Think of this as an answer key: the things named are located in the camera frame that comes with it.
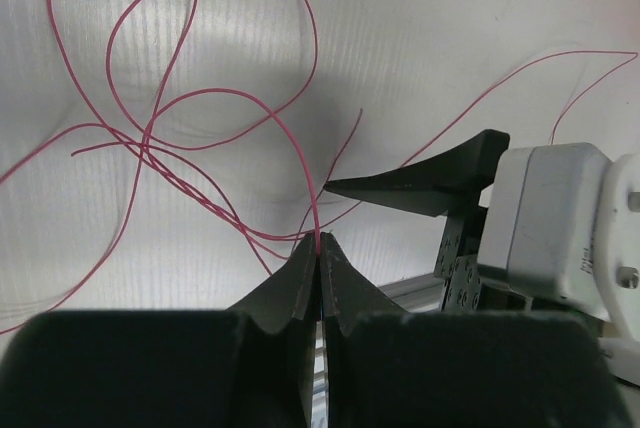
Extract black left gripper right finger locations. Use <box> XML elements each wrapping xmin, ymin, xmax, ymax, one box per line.
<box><xmin>319</xmin><ymin>233</ymin><xmax>633</xmax><ymax>427</ymax></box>

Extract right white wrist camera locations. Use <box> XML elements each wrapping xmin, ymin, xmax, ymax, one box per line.
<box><xmin>477</xmin><ymin>143</ymin><xmax>639</xmax><ymax>384</ymax></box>

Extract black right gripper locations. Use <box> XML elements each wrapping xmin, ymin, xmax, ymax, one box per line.
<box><xmin>324</xmin><ymin>129</ymin><xmax>530</xmax><ymax>311</ymax></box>

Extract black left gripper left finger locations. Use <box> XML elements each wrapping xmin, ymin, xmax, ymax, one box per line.
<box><xmin>1</xmin><ymin>235</ymin><xmax>318</xmax><ymax>427</ymax></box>

